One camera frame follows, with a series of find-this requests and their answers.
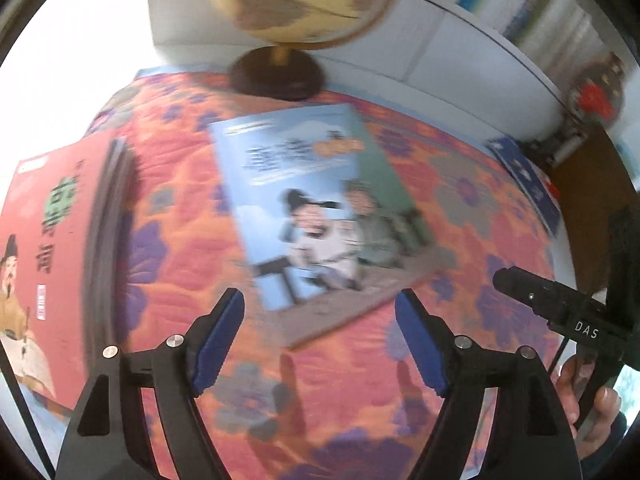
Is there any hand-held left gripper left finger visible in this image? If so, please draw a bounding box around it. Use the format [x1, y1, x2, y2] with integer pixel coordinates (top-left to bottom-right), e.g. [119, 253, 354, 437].
[55, 287, 246, 480]

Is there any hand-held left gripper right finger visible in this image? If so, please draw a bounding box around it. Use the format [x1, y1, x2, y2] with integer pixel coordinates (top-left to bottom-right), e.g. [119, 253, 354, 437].
[395, 287, 581, 480]

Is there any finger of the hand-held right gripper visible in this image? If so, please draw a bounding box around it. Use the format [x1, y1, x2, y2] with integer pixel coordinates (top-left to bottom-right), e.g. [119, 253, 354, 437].
[492, 267, 557, 319]

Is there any dark blue book with bird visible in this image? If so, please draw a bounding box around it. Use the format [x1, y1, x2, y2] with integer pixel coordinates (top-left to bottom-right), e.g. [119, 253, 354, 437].
[487, 135, 561, 236]

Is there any light blue cartoon book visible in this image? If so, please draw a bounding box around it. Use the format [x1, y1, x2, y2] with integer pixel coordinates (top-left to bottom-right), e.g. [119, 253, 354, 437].
[207, 104, 436, 351]

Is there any red book with robed man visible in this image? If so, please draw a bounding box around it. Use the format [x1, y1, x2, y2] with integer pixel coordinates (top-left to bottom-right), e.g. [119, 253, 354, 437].
[0, 137, 126, 411]

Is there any person's right forearm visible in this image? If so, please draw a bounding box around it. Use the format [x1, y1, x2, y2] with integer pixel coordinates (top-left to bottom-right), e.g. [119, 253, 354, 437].
[575, 410, 633, 480]

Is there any row of white and blue books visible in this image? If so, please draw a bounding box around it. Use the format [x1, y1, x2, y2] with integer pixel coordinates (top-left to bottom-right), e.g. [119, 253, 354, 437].
[440, 0, 621, 76]

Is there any person's right hand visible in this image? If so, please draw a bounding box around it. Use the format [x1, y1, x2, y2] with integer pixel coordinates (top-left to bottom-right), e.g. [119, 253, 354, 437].
[555, 355, 627, 441]

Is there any wooden cabinet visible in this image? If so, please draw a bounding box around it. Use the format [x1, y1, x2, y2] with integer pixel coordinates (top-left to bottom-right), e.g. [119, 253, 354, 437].
[547, 125, 640, 291]

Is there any floral mat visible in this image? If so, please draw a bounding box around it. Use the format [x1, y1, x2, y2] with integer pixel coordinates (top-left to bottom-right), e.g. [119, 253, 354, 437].
[75, 67, 568, 480]

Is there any round embroidered fan ornament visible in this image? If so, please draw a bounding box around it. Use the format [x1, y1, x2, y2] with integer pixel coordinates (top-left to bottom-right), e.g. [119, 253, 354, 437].
[550, 52, 628, 161]

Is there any antique style globe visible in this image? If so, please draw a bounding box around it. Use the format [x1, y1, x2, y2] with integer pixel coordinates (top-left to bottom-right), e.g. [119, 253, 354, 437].
[205, 0, 401, 103]

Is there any black cable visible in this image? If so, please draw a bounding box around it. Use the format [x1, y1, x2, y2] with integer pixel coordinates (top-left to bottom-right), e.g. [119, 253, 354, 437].
[550, 335, 571, 378]

